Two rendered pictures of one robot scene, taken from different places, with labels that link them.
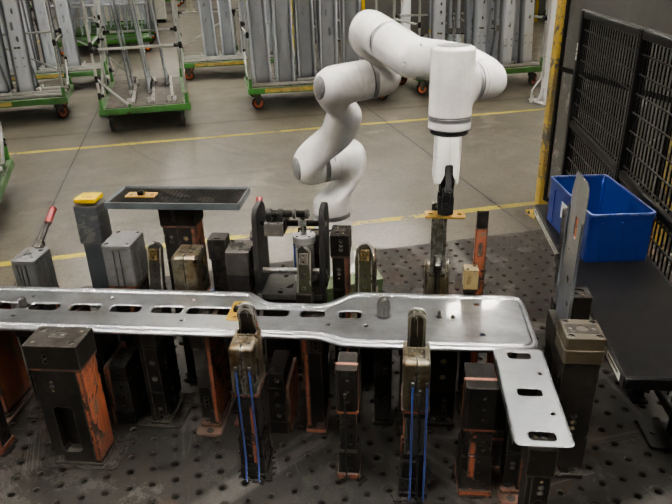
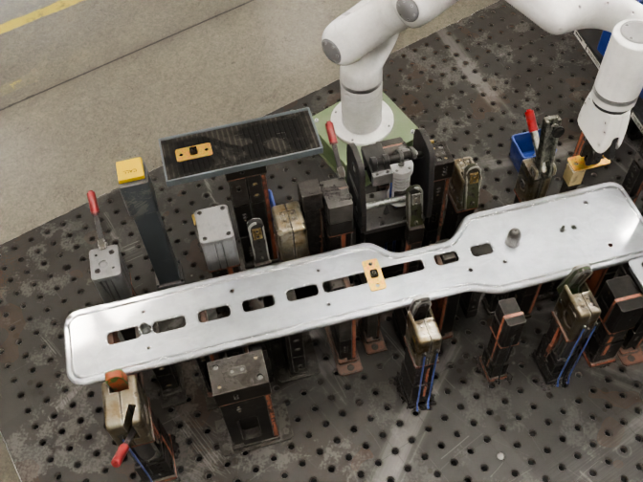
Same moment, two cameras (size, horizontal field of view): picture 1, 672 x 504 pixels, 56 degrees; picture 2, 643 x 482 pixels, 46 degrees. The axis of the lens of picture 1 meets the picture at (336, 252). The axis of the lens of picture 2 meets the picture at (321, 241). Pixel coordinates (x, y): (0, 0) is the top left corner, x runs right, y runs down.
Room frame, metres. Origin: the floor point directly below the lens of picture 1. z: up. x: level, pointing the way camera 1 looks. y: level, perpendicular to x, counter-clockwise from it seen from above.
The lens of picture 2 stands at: (0.43, 0.63, 2.49)
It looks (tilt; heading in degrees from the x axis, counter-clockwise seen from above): 55 degrees down; 342
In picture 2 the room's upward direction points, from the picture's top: 3 degrees counter-clockwise
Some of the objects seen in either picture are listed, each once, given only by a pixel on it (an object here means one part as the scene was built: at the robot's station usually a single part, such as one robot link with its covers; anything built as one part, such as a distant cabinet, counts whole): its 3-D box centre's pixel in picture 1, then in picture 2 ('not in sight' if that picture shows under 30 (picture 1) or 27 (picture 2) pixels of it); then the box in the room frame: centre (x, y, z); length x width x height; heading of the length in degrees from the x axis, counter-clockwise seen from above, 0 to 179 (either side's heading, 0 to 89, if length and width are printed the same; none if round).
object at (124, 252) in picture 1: (135, 307); (226, 272); (1.49, 0.54, 0.90); 0.13 x 0.10 x 0.41; 174
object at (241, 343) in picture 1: (251, 404); (419, 360); (1.11, 0.19, 0.87); 0.12 x 0.09 x 0.35; 174
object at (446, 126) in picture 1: (449, 122); (614, 92); (1.24, -0.23, 1.44); 0.09 x 0.08 x 0.03; 174
